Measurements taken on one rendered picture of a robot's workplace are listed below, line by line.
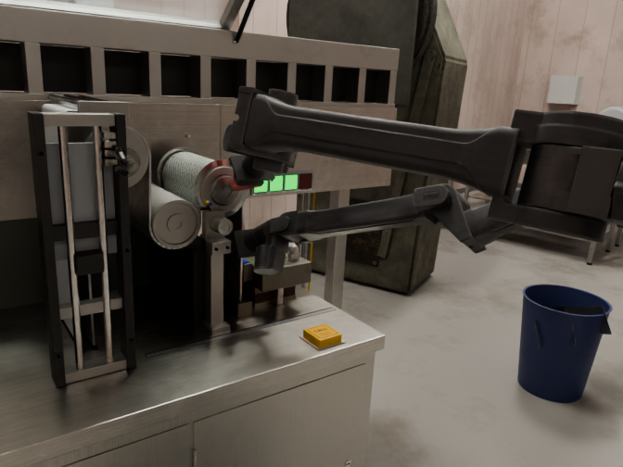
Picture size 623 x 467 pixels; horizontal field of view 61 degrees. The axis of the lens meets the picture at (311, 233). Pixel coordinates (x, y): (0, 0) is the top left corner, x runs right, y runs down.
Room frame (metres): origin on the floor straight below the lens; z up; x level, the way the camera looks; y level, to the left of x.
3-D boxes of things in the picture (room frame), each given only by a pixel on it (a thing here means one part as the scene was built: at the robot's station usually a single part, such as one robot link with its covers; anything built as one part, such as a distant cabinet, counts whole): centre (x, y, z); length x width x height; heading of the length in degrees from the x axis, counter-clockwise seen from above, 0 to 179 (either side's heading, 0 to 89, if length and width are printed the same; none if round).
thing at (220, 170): (1.39, 0.30, 1.25); 0.26 x 0.12 x 0.12; 36
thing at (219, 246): (1.24, 0.23, 1.05); 0.06 x 0.05 x 0.31; 36
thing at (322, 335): (1.20, -0.04, 0.91); 0.07 x 0.07 x 0.02; 36
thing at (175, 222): (1.32, 0.40, 1.18); 0.26 x 0.12 x 0.12; 36
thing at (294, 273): (1.53, 0.18, 1.00); 0.40 x 0.16 x 0.06; 36
